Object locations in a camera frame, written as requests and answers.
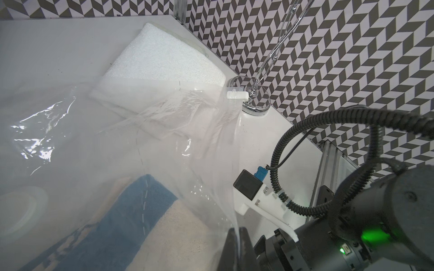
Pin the white folded towel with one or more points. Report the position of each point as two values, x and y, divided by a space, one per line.
167 80

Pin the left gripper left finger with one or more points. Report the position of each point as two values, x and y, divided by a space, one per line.
229 257

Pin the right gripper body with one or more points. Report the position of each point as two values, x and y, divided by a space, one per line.
317 249

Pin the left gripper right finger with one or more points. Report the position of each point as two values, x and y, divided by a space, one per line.
248 257

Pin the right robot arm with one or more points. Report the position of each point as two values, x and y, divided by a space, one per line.
393 219

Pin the aluminium frame rail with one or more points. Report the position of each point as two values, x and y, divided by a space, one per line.
328 173

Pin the clear plastic vacuum bag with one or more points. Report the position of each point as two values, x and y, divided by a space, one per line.
57 137

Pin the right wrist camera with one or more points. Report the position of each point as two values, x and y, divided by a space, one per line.
260 210

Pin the blue and cream towel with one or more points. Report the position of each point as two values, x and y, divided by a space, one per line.
145 227

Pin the white vacuum bag valve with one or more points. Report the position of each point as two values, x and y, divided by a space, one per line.
20 212

